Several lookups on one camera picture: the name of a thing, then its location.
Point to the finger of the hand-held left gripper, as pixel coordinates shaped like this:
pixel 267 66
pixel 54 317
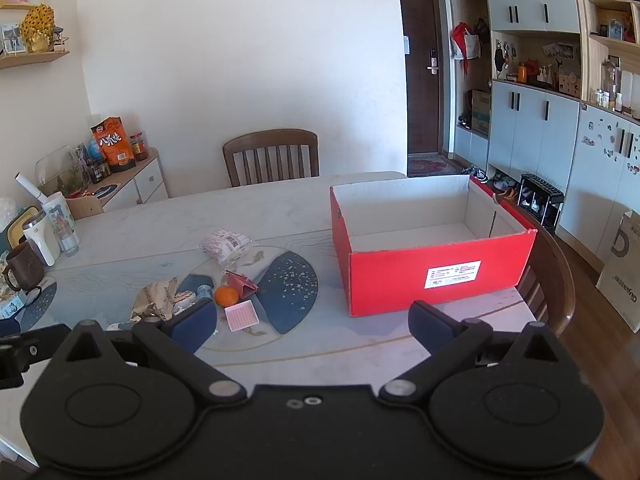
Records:
pixel 30 352

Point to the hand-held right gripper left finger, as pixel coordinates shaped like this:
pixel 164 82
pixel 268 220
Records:
pixel 194 327

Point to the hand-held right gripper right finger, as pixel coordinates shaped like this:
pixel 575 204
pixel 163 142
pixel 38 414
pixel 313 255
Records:
pixel 429 327

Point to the orange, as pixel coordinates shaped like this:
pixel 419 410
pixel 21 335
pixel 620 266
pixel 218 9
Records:
pixel 227 296

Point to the silver foil snack bag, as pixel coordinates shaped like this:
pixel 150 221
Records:
pixel 152 300

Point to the red cardboard box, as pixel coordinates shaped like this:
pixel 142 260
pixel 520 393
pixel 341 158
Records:
pixel 400 275

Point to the white marble desktop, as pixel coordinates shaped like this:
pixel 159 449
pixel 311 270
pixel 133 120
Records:
pixel 150 230

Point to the small blue snack packet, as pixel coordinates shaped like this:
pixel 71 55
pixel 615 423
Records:
pixel 192 296

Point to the pink card box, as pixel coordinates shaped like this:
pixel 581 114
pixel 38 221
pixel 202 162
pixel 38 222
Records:
pixel 242 316

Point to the small red packet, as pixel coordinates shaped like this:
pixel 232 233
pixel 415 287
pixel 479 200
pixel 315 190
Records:
pixel 242 284

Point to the brown mug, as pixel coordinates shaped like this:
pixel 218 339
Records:
pixel 24 267

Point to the pink wrapped bread packet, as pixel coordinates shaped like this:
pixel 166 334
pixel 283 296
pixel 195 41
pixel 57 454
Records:
pixel 224 246

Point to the white thermos cup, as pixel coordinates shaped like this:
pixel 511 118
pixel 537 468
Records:
pixel 40 237

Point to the small glass bottle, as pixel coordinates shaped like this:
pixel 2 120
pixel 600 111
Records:
pixel 67 240

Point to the round-backed wooden chair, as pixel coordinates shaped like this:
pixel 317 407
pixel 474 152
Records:
pixel 550 280

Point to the white printed mug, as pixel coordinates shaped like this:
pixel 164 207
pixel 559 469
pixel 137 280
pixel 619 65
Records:
pixel 57 212

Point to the white side cabinet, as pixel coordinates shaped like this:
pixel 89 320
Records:
pixel 142 182

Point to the patterned door rug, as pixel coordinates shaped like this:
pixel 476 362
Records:
pixel 432 165

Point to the rolled white paper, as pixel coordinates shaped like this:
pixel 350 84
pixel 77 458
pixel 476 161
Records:
pixel 30 189

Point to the black shoe rack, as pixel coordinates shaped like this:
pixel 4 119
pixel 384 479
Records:
pixel 542 197

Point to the glass fish tank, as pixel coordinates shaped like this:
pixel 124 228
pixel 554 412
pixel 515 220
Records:
pixel 60 172

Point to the red sauce jar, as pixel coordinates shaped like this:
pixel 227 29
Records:
pixel 139 147

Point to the slatted wooden chair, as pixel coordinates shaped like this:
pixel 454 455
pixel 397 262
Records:
pixel 270 145

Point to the beige paper bag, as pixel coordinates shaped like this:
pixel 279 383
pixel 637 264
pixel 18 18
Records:
pixel 620 275

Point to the orange snack bag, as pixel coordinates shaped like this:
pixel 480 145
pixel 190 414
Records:
pixel 114 146

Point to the brown carton in cabinet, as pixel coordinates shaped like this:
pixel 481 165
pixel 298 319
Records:
pixel 481 112

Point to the silver door lock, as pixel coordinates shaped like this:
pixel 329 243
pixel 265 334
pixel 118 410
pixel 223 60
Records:
pixel 433 62

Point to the red hanging bag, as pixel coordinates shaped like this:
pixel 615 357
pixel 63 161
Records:
pixel 465 42

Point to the dark brown door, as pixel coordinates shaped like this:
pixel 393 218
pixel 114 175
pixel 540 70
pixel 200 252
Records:
pixel 420 25

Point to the tall glass jar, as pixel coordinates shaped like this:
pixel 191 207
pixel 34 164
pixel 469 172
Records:
pixel 610 82

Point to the white plastic container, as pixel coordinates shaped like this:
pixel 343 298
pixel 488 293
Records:
pixel 627 91

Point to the golden ornament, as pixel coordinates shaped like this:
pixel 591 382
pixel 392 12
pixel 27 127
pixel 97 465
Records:
pixel 39 27

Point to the grey wall cabinet unit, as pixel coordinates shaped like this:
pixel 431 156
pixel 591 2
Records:
pixel 525 120

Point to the wooden wall shelf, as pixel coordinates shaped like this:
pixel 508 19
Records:
pixel 30 58

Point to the small photo frame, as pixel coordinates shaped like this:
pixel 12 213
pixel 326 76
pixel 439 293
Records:
pixel 12 39

